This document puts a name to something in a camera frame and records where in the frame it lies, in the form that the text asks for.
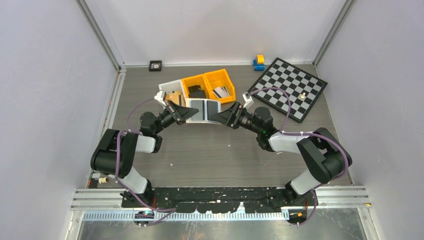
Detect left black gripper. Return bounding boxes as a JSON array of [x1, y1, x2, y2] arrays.
[[154, 100, 199, 135]]

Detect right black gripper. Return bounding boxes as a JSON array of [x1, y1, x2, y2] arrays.
[[211, 101, 262, 135]]

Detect beige leather card holder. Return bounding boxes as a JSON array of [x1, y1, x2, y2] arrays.
[[185, 98, 221, 125]]

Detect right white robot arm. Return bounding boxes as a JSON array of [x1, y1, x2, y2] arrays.
[[211, 102, 352, 205]]

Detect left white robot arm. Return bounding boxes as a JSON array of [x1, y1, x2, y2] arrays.
[[90, 100, 199, 207]]

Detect gold cards in white bin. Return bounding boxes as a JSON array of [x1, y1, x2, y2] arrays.
[[166, 90, 186, 107]]

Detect black cards in orange bin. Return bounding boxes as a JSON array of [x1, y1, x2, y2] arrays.
[[188, 85, 207, 99]]

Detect white striped card in bin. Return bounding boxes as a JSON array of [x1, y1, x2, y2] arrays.
[[212, 86, 230, 99]]

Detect white plastic bin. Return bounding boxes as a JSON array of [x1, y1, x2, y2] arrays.
[[158, 79, 186, 106]]

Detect middle orange plastic bin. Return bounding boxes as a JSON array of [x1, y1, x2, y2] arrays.
[[182, 74, 210, 99]]

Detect orange plastic bin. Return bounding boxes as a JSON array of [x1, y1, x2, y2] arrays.
[[182, 74, 210, 99], [203, 68, 236, 104]]

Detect right orange plastic bin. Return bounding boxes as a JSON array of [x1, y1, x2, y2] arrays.
[[203, 68, 236, 104]]

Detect small black square box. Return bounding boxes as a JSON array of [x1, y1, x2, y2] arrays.
[[148, 60, 163, 72]]

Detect blue yellow toy car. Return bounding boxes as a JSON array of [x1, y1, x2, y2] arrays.
[[252, 54, 265, 71]]

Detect black white chessboard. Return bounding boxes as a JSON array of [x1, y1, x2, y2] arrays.
[[248, 57, 328, 123]]

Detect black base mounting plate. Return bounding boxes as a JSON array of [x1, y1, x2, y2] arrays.
[[120, 186, 318, 214]]

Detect small beige chess piece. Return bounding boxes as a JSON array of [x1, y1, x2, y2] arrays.
[[97, 177, 109, 184]]

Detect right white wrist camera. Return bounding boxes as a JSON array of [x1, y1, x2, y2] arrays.
[[242, 92, 254, 109]]

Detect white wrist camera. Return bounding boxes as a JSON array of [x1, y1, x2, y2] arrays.
[[154, 90, 167, 109], [242, 92, 254, 109]]

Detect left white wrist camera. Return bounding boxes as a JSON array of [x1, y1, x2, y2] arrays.
[[154, 90, 167, 109]]

